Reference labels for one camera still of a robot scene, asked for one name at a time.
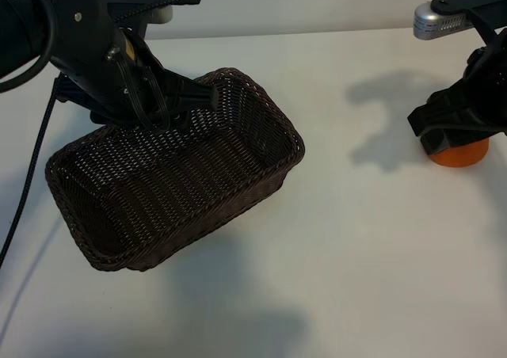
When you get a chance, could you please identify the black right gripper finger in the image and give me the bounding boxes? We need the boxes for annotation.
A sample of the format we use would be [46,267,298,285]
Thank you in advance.
[407,86,476,137]
[420,124,492,154]

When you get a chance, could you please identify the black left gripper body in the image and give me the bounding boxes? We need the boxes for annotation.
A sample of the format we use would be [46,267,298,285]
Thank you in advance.
[47,0,175,131]

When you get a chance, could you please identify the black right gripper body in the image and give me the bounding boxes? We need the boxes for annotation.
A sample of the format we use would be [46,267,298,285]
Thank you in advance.
[455,28,507,132]

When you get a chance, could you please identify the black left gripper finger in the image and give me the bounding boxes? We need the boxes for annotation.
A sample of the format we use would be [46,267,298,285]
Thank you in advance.
[52,74,105,126]
[160,69,221,116]

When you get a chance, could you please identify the orange fruit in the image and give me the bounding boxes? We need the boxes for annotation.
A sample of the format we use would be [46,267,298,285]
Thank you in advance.
[429,137,491,169]

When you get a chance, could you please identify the dark brown wicker basket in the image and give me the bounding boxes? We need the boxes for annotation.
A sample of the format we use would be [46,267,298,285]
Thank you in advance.
[45,67,307,272]

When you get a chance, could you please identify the black braided cable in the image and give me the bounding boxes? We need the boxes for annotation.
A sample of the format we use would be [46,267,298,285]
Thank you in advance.
[0,0,202,270]

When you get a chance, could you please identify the black gripper wire bundle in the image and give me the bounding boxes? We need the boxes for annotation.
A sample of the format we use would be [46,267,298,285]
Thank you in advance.
[113,51,170,132]

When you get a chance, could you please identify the smooth black arm cable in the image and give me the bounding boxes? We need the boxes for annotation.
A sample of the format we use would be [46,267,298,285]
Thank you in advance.
[0,0,57,94]

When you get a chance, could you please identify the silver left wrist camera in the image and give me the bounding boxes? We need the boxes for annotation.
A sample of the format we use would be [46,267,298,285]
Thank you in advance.
[148,6,174,25]

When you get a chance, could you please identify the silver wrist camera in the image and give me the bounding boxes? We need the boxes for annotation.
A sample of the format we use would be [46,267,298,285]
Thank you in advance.
[148,6,174,25]
[413,0,475,41]

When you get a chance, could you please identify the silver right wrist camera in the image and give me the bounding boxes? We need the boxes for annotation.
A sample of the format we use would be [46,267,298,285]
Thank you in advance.
[413,0,475,41]

